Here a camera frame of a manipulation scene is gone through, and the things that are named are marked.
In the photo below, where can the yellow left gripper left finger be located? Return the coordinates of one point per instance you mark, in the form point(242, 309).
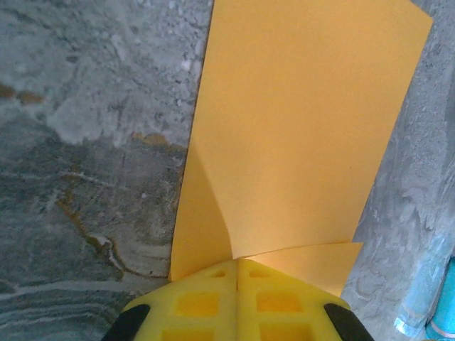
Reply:
point(199, 309)

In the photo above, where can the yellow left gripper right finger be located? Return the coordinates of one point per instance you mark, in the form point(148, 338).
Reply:
point(281, 309)

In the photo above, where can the orange paper sheet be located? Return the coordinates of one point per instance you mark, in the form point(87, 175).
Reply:
point(302, 124)

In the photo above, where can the light blue plastic wrapper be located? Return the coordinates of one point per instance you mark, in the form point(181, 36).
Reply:
point(423, 277)

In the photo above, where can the light blue cylinder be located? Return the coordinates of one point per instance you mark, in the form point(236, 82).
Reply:
point(444, 309)

